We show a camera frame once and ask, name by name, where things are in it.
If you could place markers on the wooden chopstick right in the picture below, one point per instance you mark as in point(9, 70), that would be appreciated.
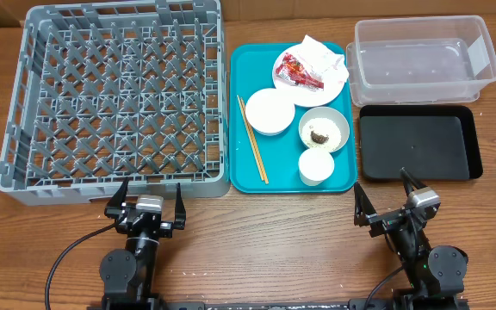
point(254, 142)

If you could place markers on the clear plastic waste bin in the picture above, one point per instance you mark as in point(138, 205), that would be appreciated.
point(434, 59)

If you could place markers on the red snack wrapper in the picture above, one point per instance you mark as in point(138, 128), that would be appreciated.
point(292, 71)

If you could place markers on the white paper napkin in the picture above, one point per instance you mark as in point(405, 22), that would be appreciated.
point(323, 61)

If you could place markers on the wooden chopstick left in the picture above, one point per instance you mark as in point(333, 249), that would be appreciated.
point(251, 142)

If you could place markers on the brown food scrap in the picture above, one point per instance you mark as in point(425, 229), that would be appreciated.
point(318, 138)

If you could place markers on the teal plastic serving tray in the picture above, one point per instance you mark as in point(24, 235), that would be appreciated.
point(251, 68)

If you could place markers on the large pink round plate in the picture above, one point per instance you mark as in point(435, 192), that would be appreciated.
point(302, 97)

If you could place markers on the white rice pile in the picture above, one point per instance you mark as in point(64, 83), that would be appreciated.
point(323, 126)

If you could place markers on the wooden chopstick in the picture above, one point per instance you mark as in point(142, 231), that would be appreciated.
point(251, 142)
point(254, 142)

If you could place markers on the black food waste tray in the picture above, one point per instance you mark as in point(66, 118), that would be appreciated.
point(432, 142)

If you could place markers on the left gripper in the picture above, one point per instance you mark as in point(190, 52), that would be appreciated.
point(114, 208)

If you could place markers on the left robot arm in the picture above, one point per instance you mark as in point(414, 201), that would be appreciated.
point(127, 272)

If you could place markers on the pink bowl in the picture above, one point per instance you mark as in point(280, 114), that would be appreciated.
point(269, 111)

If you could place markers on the grey bowl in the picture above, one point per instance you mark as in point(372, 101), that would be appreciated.
point(329, 113)

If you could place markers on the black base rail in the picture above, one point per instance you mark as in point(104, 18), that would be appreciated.
point(274, 306)

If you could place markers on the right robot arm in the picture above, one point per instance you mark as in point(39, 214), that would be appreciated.
point(435, 273)

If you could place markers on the grey plastic dish rack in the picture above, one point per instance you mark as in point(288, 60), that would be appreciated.
point(118, 91)

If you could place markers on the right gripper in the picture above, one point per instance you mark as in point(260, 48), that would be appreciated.
point(366, 217)

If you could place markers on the white plastic cup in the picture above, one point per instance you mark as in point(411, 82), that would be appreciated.
point(315, 166)

